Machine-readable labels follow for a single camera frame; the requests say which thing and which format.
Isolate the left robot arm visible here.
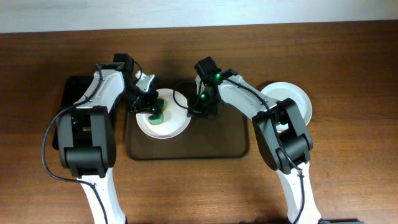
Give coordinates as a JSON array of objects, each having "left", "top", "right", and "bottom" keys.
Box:
[{"left": 56, "top": 62, "right": 159, "bottom": 223}]

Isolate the white plate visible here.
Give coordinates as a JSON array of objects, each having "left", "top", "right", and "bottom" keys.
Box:
[
  {"left": 136, "top": 88, "right": 191, "bottom": 139},
  {"left": 261, "top": 82, "right": 313, "bottom": 126}
]

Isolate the white plate top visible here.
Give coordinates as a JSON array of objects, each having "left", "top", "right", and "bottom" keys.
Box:
[{"left": 136, "top": 88, "right": 191, "bottom": 139}]

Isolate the green yellow sponge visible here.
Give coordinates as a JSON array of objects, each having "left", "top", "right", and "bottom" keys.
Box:
[{"left": 148, "top": 99, "right": 169, "bottom": 125}]

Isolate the small black tray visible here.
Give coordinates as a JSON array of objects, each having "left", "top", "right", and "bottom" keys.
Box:
[{"left": 52, "top": 75, "right": 118, "bottom": 151}]

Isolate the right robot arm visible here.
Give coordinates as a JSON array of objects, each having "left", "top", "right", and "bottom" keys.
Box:
[{"left": 188, "top": 68, "right": 324, "bottom": 224}]

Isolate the brown serving tray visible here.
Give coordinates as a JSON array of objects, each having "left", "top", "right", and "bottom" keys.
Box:
[{"left": 126, "top": 104, "right": 250, "bottom": 161}]

